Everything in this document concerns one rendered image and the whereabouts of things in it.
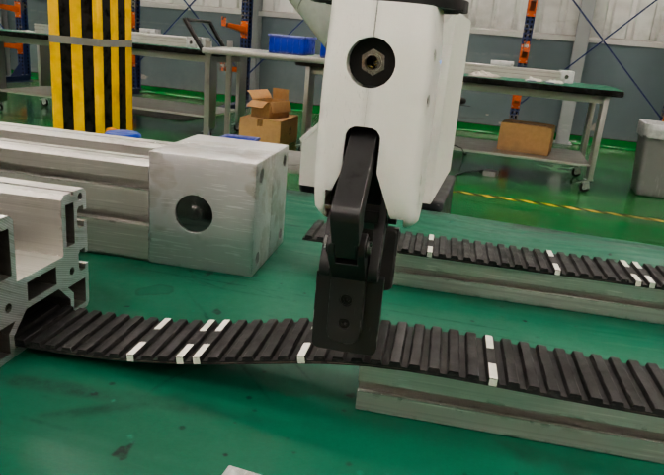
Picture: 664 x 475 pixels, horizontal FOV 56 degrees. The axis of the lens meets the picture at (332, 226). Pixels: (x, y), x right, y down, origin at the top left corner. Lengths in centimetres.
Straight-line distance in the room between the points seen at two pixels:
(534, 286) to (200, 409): 30
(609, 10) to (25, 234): 778
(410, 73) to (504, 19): 768
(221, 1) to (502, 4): 360
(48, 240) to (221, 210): 14
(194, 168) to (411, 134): 27
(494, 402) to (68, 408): 22
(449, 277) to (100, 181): 30
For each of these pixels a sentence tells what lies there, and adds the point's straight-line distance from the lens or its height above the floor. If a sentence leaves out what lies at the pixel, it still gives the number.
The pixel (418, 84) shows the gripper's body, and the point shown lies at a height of 96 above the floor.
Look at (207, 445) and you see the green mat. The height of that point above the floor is 78.
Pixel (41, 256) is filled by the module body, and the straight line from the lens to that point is 44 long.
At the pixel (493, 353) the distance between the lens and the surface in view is 36.
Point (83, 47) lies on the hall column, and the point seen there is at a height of 81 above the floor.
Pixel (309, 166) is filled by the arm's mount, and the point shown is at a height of 81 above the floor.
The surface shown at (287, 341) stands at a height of 81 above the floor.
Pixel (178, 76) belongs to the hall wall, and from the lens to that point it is 911.
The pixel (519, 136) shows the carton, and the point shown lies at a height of 34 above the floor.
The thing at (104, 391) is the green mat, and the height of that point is 78.
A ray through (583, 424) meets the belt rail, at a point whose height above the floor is 79.
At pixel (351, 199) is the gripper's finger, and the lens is 25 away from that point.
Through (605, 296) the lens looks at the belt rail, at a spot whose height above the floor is 79.
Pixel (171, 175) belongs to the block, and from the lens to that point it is 51.
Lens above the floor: 97
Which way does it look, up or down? 17 degrees down
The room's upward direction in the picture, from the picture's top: 5 degrees clockwise
